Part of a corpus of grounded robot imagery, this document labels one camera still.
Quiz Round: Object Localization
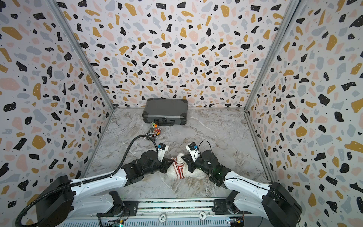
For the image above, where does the white teddy bear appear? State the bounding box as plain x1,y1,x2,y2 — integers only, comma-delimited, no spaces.
166,163,207,180

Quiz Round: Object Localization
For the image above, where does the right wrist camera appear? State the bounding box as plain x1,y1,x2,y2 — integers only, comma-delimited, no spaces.
185,142,200,162

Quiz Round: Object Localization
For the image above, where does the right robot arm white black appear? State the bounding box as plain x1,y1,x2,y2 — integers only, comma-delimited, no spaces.
183,150,303,227

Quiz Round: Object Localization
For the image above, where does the black corrugated cable conduit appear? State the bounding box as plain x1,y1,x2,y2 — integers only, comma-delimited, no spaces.
15,134,159,227

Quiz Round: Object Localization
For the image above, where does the red white striped knitted sweater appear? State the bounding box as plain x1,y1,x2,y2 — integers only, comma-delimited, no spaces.
172,153,186,179

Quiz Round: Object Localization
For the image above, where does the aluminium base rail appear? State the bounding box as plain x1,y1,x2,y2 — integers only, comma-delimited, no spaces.
50,197,296,227

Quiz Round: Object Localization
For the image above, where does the bag of colourful small parts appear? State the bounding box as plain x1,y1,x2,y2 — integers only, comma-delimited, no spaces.
146,123,161,140

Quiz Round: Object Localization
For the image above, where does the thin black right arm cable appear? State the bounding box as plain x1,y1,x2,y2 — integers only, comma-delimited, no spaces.
197,140,303,225

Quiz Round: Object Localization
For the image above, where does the dark grey hard case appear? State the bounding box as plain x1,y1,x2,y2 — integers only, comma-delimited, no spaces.
142,98,188,126

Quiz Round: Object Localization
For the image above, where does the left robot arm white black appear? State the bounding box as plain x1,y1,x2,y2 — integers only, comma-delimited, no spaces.
36,145,173,227

